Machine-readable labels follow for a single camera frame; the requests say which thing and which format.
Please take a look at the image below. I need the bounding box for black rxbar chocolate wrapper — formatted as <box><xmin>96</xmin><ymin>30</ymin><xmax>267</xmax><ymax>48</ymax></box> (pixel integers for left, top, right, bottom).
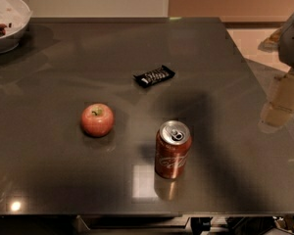
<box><xmin>134</xmin><ymin>66</ymin><xmax>175</xmax><ymax>88</ymax></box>

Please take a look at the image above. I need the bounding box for red apple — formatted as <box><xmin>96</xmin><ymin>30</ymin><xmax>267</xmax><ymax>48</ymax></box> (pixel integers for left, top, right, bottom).
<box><xmin>80</xmin><ymin>103</ymin><xmax>115</xmax><ymax>137</ymax></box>

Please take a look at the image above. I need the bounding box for red coke can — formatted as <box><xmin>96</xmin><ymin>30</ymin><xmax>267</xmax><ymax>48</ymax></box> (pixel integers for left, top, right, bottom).
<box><xmin>155</xmin><ymin>120</ymin><xmax>192</xmax><ymax>179</ymax></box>

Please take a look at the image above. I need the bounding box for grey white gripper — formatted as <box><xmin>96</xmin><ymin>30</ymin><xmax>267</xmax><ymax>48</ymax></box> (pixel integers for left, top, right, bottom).
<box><xmin>258</xmin><ymin>12</ymin><xmax>294</xmax><ymax>133</ymax></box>

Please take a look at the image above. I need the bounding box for white bowl with snacks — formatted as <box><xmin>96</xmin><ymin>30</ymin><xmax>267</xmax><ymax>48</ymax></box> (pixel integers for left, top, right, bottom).
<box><xmin>0</xmin><ymin>0</ymin><xmax>32</xmax><ymax>53</ymax></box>

